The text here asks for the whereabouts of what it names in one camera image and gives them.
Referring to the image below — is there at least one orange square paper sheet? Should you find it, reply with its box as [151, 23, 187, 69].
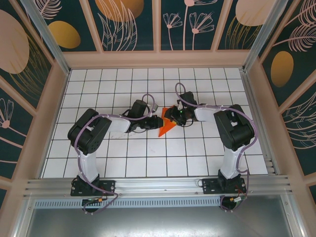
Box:
[158, 105, 178, 138]

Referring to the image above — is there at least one grey metal sheet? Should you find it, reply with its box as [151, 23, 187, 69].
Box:
[14, 207, 304, 237]

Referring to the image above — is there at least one small controller board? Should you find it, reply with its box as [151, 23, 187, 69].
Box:
[82, 197, 104, 206]
[228, 196, 247, 205]

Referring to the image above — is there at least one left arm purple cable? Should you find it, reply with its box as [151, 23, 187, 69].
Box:
[75, 93, 157, 216]

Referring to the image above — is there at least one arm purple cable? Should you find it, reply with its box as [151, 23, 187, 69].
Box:
[75, 93, 157, 216]
[174, 82, 259, 213]

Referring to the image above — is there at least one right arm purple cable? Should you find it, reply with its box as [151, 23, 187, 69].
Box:
[174, 82, 259, 213]

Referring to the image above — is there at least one aluminium mounting rail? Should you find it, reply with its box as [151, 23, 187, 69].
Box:
[23, 174, 294, 198]

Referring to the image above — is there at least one aluminium side rail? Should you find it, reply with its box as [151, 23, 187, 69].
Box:
[240, 69, 281, 176]

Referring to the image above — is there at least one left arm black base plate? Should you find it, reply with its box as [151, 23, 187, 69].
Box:
[71, 179, 117, 197]

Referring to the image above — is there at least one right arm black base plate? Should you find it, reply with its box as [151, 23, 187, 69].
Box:
[201, 178, 247, 195]

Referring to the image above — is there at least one grey slotted cable duct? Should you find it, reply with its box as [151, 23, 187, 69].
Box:
[33, 197, 284, 208]

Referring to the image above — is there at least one aluminium frame post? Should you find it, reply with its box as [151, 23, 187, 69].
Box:
[19, 0, 72, 76]
[242, 0, 290, 73]

